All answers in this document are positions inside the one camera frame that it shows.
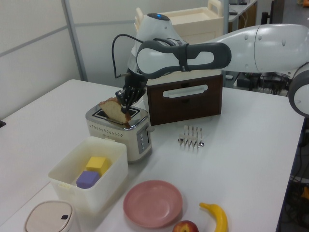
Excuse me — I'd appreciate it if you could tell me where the yellow banana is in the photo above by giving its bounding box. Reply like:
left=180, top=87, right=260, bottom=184
left=199, top=202, right=228, bottom=232

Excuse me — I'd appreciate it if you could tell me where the brown-crusted bread slice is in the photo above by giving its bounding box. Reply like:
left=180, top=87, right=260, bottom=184
left=98, top=97, right=132, bottom=125

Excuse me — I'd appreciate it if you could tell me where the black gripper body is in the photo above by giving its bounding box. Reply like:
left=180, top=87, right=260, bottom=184
left=122, top=72, right=148, bottom=107

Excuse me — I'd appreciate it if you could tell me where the purple cube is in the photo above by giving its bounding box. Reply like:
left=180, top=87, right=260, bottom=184
left=75, top=170, right=100, bottom=189

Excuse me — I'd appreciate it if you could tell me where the wooden background desk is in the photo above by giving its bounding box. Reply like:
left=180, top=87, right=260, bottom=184
left=226, top=0, right=259, bottom=33

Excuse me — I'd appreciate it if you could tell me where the cream toy kitchen cart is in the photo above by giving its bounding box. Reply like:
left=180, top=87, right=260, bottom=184
left=134, top=0, right=224, bottom=87

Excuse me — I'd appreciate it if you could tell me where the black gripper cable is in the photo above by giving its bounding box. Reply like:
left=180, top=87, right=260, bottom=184
left=112, top=34, right=143, bottom=78

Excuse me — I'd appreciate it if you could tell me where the yellow cube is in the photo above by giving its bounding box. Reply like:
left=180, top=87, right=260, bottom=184
left=85, top=156, right=109, bottom=175

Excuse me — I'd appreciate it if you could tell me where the pink plate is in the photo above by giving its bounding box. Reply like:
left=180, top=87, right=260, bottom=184
left=123, top=180, right=183, bottom=229

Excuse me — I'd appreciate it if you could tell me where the white drawer handle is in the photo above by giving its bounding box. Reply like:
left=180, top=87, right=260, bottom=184
left=162, top=84, right=208, bottom=99

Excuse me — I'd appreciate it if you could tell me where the red apple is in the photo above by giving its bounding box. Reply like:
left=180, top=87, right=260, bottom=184
left=172, top=220, right=199, bottom=232

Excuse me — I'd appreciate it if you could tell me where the metal toast rack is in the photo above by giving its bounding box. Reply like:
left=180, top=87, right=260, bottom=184
left=178, top=125, right=205, bottom=150

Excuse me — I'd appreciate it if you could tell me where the white plastic storage box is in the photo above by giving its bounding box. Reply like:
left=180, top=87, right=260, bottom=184
left=48, top=136, right=128, bottom=215

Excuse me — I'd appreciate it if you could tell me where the chrome and cream toaster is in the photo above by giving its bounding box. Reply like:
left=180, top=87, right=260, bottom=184
left=85, top=105, right=155, bottom=162

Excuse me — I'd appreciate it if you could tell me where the cream lidded canister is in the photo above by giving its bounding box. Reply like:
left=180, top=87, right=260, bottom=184
left=23, top=200, right=80, bottom=232

